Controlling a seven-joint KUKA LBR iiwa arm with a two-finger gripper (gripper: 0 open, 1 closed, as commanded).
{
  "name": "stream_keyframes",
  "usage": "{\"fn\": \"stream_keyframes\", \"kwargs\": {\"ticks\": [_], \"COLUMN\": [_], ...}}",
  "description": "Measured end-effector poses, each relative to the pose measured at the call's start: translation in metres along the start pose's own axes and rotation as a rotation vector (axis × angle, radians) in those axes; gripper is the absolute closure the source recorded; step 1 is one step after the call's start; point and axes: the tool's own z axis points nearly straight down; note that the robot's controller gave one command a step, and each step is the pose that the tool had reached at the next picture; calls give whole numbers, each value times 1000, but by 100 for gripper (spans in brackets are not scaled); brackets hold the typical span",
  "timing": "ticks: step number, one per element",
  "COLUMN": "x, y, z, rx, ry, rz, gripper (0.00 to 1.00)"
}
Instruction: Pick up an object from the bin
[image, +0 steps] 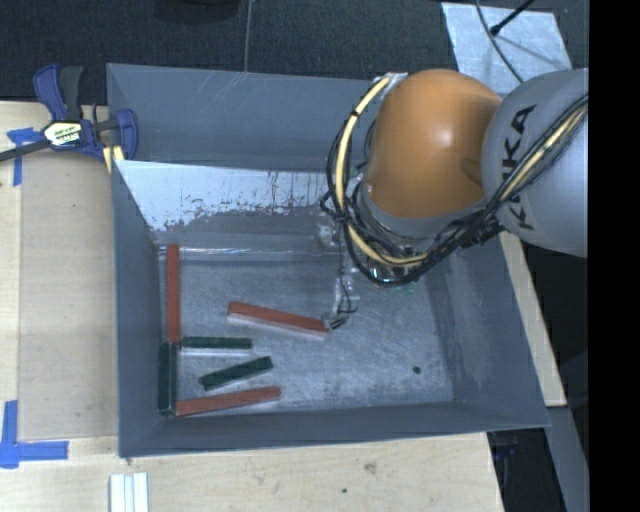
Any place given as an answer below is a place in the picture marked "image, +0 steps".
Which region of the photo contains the grey metal bin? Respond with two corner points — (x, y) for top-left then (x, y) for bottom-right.
(104, 62), (553, 459)

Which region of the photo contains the red-brown flat block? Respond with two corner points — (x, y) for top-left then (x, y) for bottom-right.
(174, 384), (283, 418)
(164, 242), (183, 344)
(225, 300), (332, 343)

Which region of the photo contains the dark green flat block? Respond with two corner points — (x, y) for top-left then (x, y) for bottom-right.
(197, 355), (275, 392)
(157, 341), (179, 416)
(179, 335), (254, 352)

